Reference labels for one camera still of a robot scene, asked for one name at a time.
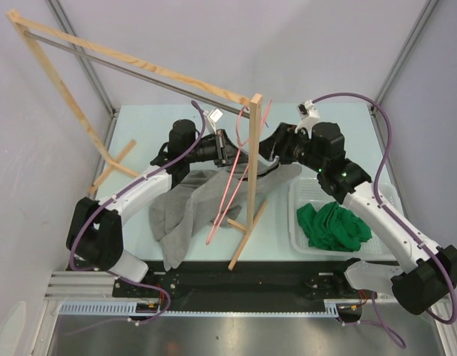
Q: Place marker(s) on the pink wire hanger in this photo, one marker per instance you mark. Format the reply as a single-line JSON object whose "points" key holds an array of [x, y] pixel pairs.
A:
{"points": [[226, 202]]}

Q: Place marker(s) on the green t shirt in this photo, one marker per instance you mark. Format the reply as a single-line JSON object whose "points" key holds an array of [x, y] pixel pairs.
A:
{"points": [[333, 228]]}

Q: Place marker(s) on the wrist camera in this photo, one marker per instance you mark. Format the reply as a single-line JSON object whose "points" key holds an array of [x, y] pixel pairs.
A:
{"points": [[211, 118], [309, 117]]}

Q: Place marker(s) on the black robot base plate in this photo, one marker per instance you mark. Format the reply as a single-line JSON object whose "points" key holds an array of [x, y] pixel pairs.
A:
{"points": [[252, 287]]}

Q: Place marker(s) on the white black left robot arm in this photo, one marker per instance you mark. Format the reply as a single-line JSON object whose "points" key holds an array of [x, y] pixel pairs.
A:
{"points": [[96, 229]]}

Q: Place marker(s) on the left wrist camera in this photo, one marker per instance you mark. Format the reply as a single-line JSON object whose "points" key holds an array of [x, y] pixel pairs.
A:
{"points": [[211, 118]]}

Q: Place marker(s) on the wooden clothes rack frame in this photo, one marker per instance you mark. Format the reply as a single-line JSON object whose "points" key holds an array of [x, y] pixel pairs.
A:
{"points": [[34, 33]]}

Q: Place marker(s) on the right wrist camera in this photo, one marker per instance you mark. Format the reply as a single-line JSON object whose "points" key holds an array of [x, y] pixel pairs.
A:
{"points": [[309, 117]]}

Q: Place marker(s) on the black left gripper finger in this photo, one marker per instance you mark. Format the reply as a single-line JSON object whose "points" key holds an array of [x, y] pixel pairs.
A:
{"points": [[230, 139], [236, 157]]}

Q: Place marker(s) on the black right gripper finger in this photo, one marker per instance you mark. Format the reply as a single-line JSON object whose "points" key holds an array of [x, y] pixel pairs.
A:
{"points": [[266, 168], [268, 147]]}

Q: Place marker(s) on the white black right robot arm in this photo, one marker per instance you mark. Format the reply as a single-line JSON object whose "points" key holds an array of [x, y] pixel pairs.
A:
{"points": [[427, 272]]}

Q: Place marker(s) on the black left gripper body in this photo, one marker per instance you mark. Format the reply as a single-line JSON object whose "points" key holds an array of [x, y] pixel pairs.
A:
{"points": [[220, 160]]}

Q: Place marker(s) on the grey adidas t shirt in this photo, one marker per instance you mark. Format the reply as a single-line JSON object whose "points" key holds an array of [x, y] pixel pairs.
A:
{"points": [[177, 215]]}

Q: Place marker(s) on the steel hanging rod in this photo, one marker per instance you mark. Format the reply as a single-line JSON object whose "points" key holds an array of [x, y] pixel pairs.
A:
{"points": [[83, 55]]}

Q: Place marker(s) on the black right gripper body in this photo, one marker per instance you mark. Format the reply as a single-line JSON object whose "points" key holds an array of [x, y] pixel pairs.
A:
{"points": [[301, 149]]}

